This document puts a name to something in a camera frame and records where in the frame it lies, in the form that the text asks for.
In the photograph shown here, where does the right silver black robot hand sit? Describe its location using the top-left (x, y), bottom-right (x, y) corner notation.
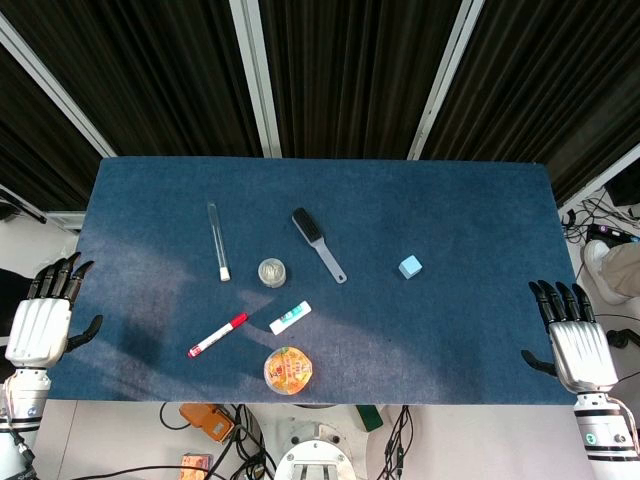
top-left (520, 279), bottom-right (619, 393)

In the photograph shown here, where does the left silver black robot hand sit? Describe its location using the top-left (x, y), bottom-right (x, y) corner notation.
top-left (4, 251), bottom-right (104, 371)

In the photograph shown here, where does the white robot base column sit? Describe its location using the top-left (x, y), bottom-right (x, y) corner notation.
top-left (260, 404), bottom-right (370, 480)

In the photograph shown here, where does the light blue cube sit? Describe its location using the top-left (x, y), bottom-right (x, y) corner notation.
top-left (398, 254), bottom-right (424, 281)

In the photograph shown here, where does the white sneaker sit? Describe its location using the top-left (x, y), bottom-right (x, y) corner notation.
top-left (583, 239), bottom-right (624, 305)

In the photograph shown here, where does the beige trouser leg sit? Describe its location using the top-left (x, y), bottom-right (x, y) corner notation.
top-left (600, 243), bottom-right (640, 302)

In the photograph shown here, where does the black power strip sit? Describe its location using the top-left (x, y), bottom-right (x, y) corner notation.
top-left (586, 223), bottom-right (634, 247)

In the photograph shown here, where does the red white marker pen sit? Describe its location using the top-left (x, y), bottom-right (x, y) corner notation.
top-left (187, 312), bottom-right (249, 360)

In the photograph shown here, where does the orange handheld controller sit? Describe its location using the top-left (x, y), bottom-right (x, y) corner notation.
top-left (179, 403), bottom-right (235, 445)

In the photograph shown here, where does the clear glass test tube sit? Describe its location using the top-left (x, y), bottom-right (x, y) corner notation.
top-left (206, 200), bottom-right (232, 283)

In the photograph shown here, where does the small orange printed box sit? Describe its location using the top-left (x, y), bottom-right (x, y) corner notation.
top-left (180, 452), bottom-right (213, 472)

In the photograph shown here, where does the green block under table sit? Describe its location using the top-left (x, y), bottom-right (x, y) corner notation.
top-left (355, 404), bottom-right (385, 433)

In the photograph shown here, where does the round silver metal tin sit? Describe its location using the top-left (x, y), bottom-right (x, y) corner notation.
top-left (257, 257), bottom-right (289, 290)

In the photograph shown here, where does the small white green tube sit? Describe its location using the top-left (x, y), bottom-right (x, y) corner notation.
top-left (268, 300), bottom-right (313, 336)

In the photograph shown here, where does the orange fruit jelly cup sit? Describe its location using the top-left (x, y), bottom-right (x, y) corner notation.
top-left (263, 346), bottom-right (315, 396)

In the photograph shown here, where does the blue felt table cloth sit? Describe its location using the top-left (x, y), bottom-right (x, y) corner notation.
top-left (46, 157), bottom-right (580, 406)

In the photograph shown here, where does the black cable bundle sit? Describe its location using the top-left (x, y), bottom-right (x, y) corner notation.
top-left (375, 404), bottom-right (414, 480)

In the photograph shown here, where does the black brush clear handle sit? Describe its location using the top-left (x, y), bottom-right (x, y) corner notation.
top-left (291, 207), bottom-right (348, 285)

